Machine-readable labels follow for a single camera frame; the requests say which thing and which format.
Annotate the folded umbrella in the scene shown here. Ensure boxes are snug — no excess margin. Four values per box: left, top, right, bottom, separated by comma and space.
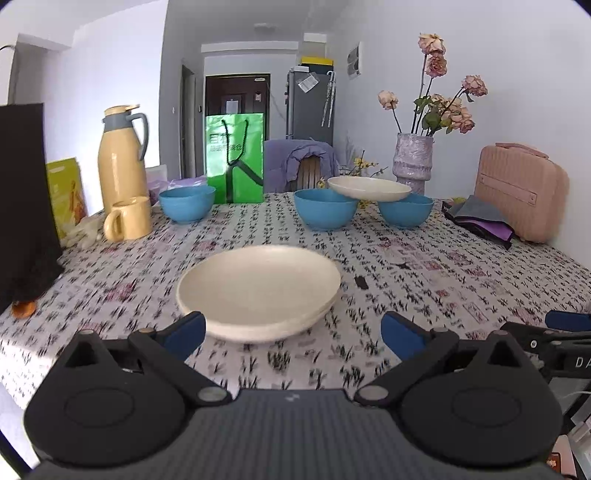
322, 71, 335, 127

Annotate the yellow printed box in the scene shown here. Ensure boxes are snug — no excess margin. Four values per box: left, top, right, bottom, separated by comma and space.
46, 158, 88, 241

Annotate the blue bowl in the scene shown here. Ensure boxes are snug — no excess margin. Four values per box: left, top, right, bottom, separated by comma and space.
378, 194, 435, 229
294, 188, 359, 232
159, 186, 216, 225

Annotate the dark entrance door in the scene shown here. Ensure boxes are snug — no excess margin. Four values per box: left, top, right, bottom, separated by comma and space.
205, 73, 271, 139

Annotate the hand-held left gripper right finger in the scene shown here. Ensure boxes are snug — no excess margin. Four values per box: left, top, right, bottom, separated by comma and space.
353, 310, 532, 409

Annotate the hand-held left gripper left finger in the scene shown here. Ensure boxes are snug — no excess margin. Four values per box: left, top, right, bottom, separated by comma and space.
60, 310, 232, 409

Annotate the lilac ceramic vase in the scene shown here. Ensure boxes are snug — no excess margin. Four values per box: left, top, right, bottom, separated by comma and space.
392, 133, 435, 196

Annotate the dried rose bouquet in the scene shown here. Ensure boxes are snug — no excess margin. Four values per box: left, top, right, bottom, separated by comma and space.
378, 33, 489, 137

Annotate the white crumpled plastic bag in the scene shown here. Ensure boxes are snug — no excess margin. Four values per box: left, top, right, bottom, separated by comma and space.
60, 215, 107, 250

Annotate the grey refrigerator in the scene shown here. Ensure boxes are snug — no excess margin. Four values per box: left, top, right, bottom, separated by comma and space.
286, 68, 334, 144

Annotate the black paper bag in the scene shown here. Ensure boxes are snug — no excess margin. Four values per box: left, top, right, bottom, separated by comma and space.
0, 44, 63, 305

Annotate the grey cloth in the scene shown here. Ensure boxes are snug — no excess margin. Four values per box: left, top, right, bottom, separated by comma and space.
445, 195, 509, 227

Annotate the yellow mug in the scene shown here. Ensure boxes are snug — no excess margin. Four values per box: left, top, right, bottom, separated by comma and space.
103, 196, 153, 242

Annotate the lilac plastic bag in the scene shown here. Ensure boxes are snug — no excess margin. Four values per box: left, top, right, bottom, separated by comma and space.
147, 164, 208, 195

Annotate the pink hard case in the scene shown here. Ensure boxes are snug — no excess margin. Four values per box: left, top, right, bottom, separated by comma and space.
475, 143, 570, 244

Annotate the calligraphy printed tablecloth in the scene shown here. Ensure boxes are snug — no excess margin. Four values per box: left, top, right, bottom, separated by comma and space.
0, 191, 591, 416

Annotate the purple jacket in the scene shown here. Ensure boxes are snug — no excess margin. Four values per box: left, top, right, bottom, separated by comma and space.
263, 139, 340, 193

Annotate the yellow flower branch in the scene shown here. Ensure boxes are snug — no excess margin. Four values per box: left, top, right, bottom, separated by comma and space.
318, 157, 389, 208

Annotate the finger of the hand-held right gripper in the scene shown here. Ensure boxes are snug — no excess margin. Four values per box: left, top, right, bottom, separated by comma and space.
501, 322, 591, 355
545, 310, 591, 332

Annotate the purple cloth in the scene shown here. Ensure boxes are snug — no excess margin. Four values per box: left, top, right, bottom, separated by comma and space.
455, 217, 514, 250

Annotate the wooden chair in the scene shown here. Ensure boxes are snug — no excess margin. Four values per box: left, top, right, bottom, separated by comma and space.
298, 156, 324, 190

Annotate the dark interior door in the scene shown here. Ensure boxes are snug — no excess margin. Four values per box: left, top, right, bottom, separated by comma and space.
181, 65, 195, 178

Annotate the green paper bag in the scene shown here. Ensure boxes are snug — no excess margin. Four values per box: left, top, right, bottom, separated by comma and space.
205, 113, 265, 204

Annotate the yellow thermos jug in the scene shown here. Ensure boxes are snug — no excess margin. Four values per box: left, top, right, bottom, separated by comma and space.
98, 104, 149, 215

